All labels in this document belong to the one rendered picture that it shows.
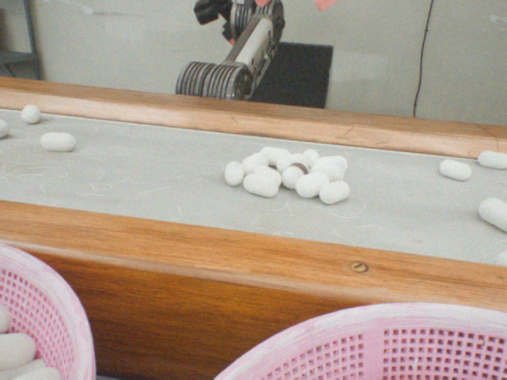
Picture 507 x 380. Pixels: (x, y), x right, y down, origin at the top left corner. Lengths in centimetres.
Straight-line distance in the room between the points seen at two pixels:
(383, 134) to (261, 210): 27
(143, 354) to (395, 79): 234
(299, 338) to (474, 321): 9
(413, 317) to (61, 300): 17
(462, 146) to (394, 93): 194
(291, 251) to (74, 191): 22
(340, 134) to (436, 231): 24
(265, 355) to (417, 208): 26
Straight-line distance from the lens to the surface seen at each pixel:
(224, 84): 81
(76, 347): 19
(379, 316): 21
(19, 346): 24
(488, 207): 41
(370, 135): 57
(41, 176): 44
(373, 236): 34
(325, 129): 57
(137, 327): 27
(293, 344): 19
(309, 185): 37
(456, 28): 255
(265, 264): 24
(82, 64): 289
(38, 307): 24
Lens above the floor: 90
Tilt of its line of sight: 24 degrees down
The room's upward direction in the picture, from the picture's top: 4 degrees clockwise
